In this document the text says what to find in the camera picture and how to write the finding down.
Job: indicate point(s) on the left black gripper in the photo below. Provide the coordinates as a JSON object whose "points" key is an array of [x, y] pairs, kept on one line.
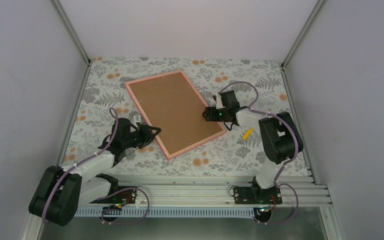
{"points": [[146, 134]]}

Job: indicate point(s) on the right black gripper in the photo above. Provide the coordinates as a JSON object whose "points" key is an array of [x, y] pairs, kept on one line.
{"points": [[210, 114]]}

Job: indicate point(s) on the pink picture frame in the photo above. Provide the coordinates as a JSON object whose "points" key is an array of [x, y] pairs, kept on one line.
{"points": [[171, 102]]}

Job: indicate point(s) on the yellow screwdriver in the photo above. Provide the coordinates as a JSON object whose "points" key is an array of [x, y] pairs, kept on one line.
{"points": [[247, 134]]}

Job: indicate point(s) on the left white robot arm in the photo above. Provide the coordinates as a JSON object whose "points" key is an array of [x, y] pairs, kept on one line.
{"points": [[63, 189]]}

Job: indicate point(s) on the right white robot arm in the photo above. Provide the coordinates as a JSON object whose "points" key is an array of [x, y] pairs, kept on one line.
{"points": [[281, 140]]}

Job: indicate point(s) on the floral table mat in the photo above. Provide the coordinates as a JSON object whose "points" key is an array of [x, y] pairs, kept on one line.
{"points": [[255, 82]]}

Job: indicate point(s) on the aluminium mounting rail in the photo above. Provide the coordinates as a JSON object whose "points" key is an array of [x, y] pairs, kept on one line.
{"points": [[216, 191]]}

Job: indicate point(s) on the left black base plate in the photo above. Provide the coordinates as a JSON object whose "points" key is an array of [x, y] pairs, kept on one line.
{"points": [[124, 195]]}

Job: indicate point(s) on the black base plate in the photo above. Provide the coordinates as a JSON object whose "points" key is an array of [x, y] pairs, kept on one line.
{"points": [[255, 195], [124, 195]]}

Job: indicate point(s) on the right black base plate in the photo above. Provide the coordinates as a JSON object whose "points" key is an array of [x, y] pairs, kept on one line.
{"points": [[255, 195]]}

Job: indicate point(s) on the grey slotted cable duct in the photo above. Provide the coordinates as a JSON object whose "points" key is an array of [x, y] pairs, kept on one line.
{"points": [[183, 212]]}

